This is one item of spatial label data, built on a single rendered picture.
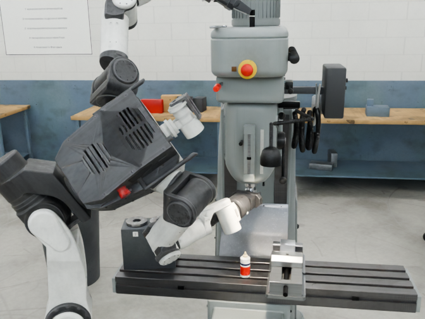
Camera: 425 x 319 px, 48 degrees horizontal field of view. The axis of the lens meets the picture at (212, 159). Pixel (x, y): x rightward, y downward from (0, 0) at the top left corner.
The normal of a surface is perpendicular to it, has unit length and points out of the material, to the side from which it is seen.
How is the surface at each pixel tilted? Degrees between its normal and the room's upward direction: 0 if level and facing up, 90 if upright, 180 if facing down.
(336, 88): 90
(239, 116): 90
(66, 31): 90
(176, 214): 102
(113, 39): 55
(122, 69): 61
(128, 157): 75
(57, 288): 90
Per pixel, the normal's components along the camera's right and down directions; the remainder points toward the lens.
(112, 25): 0.12, -0.33
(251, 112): -0.14, 0.28
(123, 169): -0.26, 0.00
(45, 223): 0.23, 0.26
